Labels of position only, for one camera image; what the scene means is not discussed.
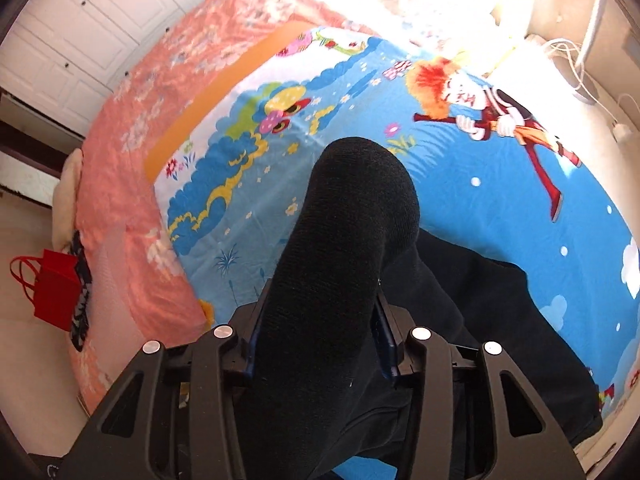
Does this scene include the cream plush toy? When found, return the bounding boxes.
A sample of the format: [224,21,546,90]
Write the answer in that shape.
[51,149,84,252]

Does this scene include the white panelled closet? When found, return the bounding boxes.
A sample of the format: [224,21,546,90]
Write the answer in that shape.
[0,0,236,137]

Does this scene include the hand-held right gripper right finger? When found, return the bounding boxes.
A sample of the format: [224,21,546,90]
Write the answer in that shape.
[375,292,586,480]

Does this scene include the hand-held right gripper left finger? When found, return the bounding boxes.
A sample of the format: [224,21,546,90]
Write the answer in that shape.
[70,302,266,480]

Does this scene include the red gift bag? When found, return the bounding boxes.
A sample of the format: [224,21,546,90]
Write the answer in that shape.
[10,249,81,332]

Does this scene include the cartoon printed blanket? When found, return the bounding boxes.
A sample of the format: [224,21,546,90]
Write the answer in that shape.
[144,22,640,480]

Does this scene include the dark patterned cloth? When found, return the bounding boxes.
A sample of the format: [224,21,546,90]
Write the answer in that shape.
[67,230,94,354]

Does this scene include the black pants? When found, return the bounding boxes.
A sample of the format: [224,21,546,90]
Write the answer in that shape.
[235,136,604,480]

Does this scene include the white charger cable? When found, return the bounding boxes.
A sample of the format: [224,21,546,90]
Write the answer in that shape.
[599,91,640,128]

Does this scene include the white wall conduit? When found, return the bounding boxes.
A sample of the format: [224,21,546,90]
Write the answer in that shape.
[574,0,604,77]

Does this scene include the pink floral bed sheet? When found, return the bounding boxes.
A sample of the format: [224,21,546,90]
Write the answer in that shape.
[67,0,401,411]

